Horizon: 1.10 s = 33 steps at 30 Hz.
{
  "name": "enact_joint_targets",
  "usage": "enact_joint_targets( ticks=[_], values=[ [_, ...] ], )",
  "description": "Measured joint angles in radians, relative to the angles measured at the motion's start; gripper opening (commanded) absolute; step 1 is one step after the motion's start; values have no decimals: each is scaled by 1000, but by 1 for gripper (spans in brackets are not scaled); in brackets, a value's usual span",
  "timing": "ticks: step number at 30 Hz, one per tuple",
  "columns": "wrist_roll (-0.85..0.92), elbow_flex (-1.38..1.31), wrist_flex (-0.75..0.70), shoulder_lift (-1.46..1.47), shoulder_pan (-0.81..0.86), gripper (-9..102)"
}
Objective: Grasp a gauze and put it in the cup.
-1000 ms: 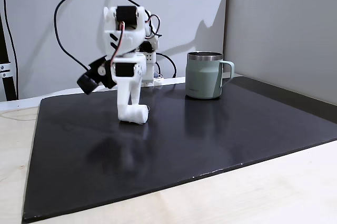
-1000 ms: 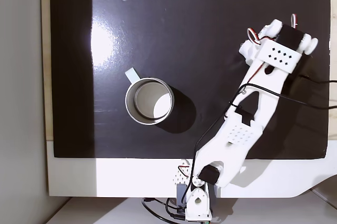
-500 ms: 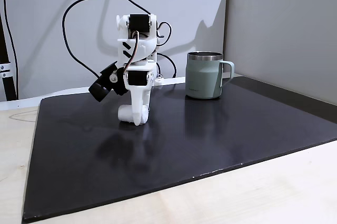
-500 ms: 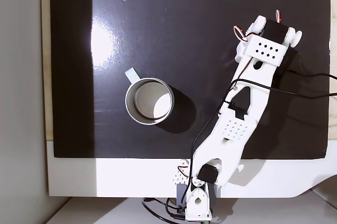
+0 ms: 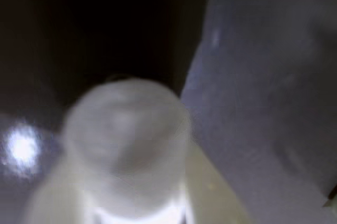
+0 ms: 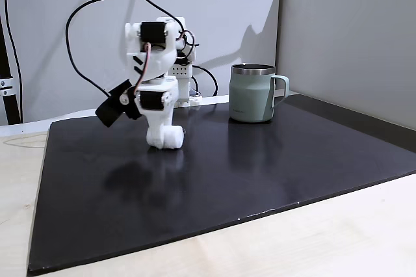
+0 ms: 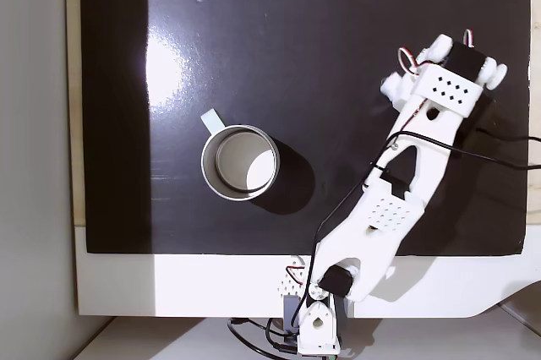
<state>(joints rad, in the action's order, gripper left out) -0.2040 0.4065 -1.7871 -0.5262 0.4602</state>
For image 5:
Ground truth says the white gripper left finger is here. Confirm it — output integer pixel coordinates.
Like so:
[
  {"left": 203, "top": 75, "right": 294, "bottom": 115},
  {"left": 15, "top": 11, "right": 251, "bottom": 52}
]
[{"left": 22, "top": 152, "right": 89, "bottom": 224}]

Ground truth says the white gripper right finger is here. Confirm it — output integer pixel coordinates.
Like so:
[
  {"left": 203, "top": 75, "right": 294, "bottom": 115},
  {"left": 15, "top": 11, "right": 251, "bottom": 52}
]
[{"left": 184, "top": 145, "right": 255, "bottom": 224}]

